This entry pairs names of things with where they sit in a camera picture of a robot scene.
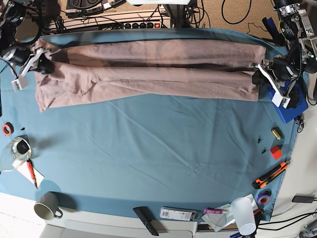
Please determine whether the grey ceramic mug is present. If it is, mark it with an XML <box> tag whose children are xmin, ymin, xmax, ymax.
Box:
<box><xmin>34</xmin><ymin>192</ymin><xmax>63</xmax><ymax>221</ymax></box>

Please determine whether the purple marker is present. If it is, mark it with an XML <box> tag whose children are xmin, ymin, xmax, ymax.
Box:
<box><xmin>204</xmin><ymin>208</ymin><xmax>230</xmax><ymax>214</ymax></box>

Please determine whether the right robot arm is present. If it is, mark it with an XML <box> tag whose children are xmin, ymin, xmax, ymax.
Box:
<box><xmin>0</xmin><ymin>0</ymin><xmax>55</xmax><ymax>77</ymax></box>

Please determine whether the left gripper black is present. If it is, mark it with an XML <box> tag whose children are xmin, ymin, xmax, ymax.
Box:
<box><xmin>252</xmin><ymin>58</ymin><xmax>299</xmax><ymax>87</ymax></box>

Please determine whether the orange pen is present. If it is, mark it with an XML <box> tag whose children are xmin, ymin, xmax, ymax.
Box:
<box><xmin>26</xmin><ymin>159</ymin><xmax>38</xmax><ymax>188</ymax></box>

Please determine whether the mauve pink T-shirt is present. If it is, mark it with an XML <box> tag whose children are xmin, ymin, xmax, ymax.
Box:
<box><xmin>35</xmin><ymin>39</ymin><xmax>266</xmax><ymax>111</ymax></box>

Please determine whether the purple tape roll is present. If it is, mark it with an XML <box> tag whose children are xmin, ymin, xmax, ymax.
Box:
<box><xmin>257</xmin><ymin>190</ymin><xmax>271</xmax><ymax>205</ymax></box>

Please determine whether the black star knob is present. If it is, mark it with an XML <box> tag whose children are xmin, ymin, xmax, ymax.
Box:
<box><xmin>287</xmin><ymin>88</ymin><xmax>300</xmax><ymax>109</ymax></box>

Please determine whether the clear tape roll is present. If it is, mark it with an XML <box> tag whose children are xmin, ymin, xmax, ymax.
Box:
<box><xmin>6</xmin><ymin>136</ymin><xmax>32</xmax><ymax>161</ymax></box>

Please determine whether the blue table cloth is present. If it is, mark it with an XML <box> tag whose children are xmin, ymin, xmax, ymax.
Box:
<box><xmin>0</xmin><ymin>27</ymin><xmax>310</xmax><ymax>222</ymax></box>

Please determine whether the blue plastic box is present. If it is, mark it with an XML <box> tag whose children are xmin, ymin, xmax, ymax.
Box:
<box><xmin>274</xmin><ymin>82</ymin><xmax>308</xmax><ymax>124</ymax></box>

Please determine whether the orange black utility knife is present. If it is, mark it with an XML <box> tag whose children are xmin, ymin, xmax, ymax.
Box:
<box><xmin>252</xmin><ymin>160</ymin><xmax>290</xmax><ymax>189</ymax></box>

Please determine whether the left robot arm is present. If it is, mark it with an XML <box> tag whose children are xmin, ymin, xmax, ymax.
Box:
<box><xmin>264</xmin><ymin>0</ymin><xmax>317</xmax><ymax>83</ymax></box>

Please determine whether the translucent plastic cup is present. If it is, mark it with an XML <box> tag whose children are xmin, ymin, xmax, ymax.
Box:
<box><xmin>231</xmin><ymin>197</ymin><xmax>256</xmax><ymax>236</ymax></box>

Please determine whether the white paper note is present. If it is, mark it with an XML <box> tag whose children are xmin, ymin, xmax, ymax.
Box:
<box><xmin>17</xmin><ymin>162</ymin><xmax>44</xmax><ymax>187</ymax></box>

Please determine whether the clear packaged item with barcode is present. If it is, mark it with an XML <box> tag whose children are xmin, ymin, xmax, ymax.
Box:
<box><xmin>159</xmin><ymin>207</ymin><xmax>198</xmax><ymax>222</ymax></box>

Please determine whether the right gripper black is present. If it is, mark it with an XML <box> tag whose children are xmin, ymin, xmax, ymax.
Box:
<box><xmin>1</xmin><ymin>45</ymin><xmax>54</xmax><ymax>74</ymax></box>

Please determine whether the red tape roll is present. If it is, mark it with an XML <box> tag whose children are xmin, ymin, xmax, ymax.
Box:
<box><xmin>1</xmin><ymin>122</ymin><xmax>14</xmax><ymax>136</ymax></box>

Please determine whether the white power strip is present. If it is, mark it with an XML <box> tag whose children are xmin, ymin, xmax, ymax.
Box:
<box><xmin>62</xmin><ymin>4</ymin><xmax>172</xmax><ymax>32</ymax></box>

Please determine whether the red cube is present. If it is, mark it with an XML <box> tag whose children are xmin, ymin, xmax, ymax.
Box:
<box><xmin>270</xmin><ymin>145</ymin><xmax>283</xmax><ymax>160</ymax></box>

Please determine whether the black remote control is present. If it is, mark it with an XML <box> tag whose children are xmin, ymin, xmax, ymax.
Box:
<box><xmin>133</xmin><ymin>207</ymin><xmax>159</xmax><ymax>237</ymax></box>

